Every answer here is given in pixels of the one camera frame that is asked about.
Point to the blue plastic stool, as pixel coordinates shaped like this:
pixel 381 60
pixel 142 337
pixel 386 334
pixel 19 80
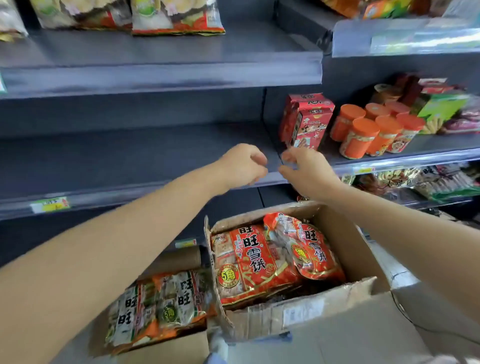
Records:
pixel 279 336

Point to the red rice cracker bag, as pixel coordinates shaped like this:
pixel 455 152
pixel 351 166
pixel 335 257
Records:
pixel 311 247
pixel 255 258

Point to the person's left hand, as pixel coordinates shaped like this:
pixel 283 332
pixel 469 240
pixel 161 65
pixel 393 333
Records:
pixel 240 165

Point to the white packet green edge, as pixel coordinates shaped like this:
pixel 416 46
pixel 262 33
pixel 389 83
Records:
pixel 446 182

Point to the dark grey metal shelf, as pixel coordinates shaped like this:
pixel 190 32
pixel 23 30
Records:
pixel 150 157
pixel 442 144

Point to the clear pink snack packet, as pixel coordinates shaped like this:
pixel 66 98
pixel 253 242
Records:
pixel 463 120

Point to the person's right hand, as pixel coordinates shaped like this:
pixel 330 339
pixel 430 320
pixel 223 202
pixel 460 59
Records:
pixel 311 172

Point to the gold red snack bag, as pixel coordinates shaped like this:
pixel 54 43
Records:
pixel 397 178

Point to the big rice cracker bag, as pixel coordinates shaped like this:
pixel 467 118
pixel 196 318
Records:
pixel 9 18
pixel 176 18
pixel 82 15

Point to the person's left forearm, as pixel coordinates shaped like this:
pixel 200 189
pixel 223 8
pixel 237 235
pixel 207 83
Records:
pixel 93 270

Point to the brown jar beige lid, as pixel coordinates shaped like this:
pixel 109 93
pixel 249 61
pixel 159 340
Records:
pixel 386 93

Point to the group of orange-lidded jars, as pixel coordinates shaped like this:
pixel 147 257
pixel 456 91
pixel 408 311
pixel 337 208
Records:
pixel 360 135

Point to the green snack box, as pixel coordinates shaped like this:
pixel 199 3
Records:
pixel 438 108

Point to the person's right forearm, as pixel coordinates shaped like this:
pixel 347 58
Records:
pixel 412 243

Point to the cardboard box with white label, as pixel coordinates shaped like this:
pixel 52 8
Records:
pixel 337 322

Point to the plain brown cardboard box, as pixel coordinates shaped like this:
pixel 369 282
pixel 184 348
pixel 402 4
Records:
pixel 180 348

